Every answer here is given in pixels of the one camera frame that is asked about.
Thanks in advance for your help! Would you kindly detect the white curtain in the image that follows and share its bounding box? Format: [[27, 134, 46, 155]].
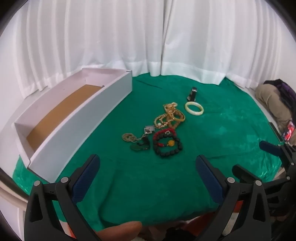
[[0, 0, 165, 98], [161, 0, 296, 90]]

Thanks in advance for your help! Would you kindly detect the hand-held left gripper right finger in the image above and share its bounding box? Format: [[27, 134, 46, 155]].
[[195, 155, 272, 241]]

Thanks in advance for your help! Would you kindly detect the pale jade bangle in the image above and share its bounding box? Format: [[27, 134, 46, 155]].
[[184, 101, 204, 115]]

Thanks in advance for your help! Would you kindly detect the gold bangle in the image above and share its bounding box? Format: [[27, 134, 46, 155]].
[[170, 109, 186, 122]]

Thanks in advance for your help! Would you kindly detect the green jade pendant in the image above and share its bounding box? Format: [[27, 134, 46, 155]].
[[130, 137, 151, 152]]

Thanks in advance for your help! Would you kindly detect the black bracelet with yellow bead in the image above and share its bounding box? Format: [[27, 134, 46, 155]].
[[153, 137, 184, 158]]

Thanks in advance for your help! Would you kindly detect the green velvet cloth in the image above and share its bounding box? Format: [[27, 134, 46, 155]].
[[11, 73, 284, 229]]

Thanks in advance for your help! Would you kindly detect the red and black bead bracelet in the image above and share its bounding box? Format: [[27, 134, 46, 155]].
[[153, 130, 177, 149]]

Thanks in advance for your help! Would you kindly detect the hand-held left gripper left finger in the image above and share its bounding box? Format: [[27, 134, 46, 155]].
[[24, 154, 101, 241]]

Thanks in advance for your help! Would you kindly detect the purple bag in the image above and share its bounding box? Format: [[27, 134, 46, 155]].
[[264, 79, 296, 109]]

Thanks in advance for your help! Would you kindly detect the gold chain necklace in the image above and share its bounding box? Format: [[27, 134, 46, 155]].
[[154, 103, 178, 129]]

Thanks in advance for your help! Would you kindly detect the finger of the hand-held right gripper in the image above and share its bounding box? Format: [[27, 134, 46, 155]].
[[259, 140, 293, 167], [232, 164, 288, 186]]

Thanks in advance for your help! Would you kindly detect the white cardboard box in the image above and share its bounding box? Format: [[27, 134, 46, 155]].
[[0, 68, 133, 183]]

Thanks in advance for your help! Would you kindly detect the wooden bead bracelet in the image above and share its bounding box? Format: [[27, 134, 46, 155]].
[[162, 111, 183, 129]]

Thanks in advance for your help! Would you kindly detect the small black device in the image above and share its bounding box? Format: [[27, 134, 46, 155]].
[[186, 87, 198, 102]]

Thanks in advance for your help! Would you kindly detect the beige cloth pile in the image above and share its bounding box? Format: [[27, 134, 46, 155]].
[[255, 83, 294, 132]]

